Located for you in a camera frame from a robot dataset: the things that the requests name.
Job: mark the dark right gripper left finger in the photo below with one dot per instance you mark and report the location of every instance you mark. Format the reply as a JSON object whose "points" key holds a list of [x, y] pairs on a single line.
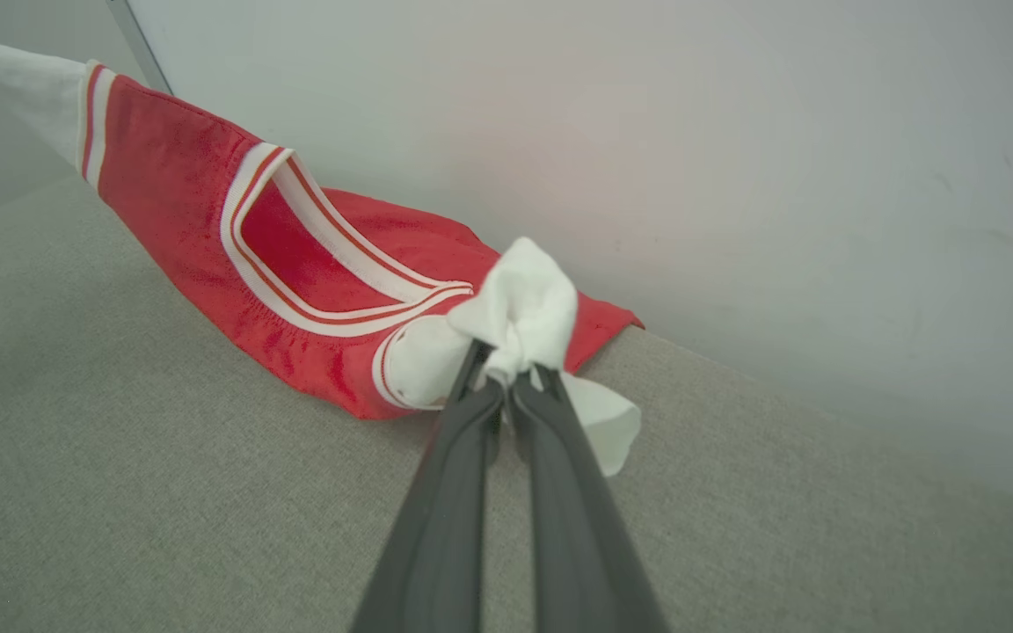
{"points": [[445, 527]]}

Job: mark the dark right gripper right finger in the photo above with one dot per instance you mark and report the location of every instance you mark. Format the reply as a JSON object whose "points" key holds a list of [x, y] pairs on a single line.
{"points": [[572, 545]]}

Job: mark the red and white basketball jersey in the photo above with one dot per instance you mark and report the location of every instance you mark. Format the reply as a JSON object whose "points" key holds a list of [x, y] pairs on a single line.
{"points": [[172, 193]]}

